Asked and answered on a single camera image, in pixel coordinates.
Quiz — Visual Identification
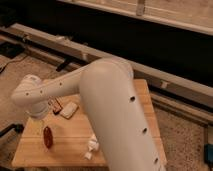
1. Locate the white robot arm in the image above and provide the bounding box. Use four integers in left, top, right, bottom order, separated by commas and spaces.
11, 57, 166, 171

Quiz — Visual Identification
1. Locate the black clamp at left edge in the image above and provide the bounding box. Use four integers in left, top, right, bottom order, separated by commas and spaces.
0, 124, 24, 138

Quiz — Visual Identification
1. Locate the light wooden board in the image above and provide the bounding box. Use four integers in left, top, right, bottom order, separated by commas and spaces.
11, 78, 168, 168

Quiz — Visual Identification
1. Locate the white squeeze tube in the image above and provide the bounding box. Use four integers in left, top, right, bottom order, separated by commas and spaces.
84, 135, 99, 160

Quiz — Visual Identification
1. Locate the long metal floor rail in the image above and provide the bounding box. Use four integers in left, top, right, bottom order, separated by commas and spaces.
0, 24, 213, 125

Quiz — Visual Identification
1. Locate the black box on floor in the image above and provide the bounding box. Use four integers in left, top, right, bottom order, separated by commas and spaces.
0, 42, 24, 59

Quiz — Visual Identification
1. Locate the dark red oblong object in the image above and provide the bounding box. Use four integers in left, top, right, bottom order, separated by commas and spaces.
43, 126, 53, 149

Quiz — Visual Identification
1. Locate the blue object at right edge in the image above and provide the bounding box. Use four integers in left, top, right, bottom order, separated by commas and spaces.
204, 144, 213, 164

